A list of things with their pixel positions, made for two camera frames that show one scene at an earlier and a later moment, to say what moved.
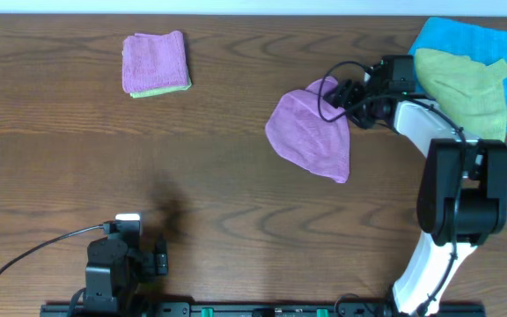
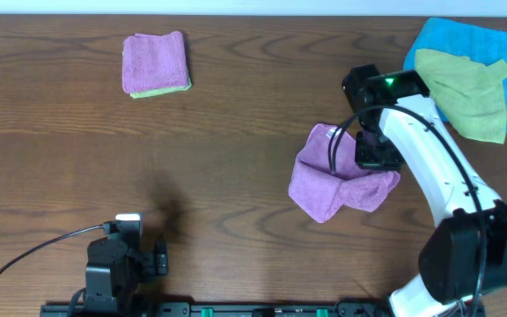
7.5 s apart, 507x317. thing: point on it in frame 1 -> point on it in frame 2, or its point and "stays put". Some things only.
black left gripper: [157, 261] stays put
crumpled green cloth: [471, 92] stays put
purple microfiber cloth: [312, 133] -> [318, 190]
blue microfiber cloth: [488, 44] stays put
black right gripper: [345, 92] -> [364, 162]
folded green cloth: [152, 92] stays put
